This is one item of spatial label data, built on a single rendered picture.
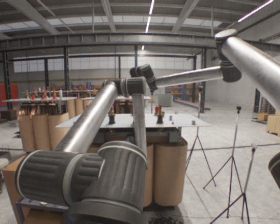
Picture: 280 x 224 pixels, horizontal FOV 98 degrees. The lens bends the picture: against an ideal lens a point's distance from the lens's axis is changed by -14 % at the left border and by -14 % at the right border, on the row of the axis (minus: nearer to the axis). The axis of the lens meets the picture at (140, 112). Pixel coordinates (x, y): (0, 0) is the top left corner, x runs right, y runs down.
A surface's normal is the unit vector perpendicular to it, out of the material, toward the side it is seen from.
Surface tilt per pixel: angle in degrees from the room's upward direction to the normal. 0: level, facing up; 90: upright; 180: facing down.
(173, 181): 90
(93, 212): 30
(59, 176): 51
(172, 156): 90
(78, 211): 41
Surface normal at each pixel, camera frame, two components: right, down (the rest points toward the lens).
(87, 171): -0.15, -0.65
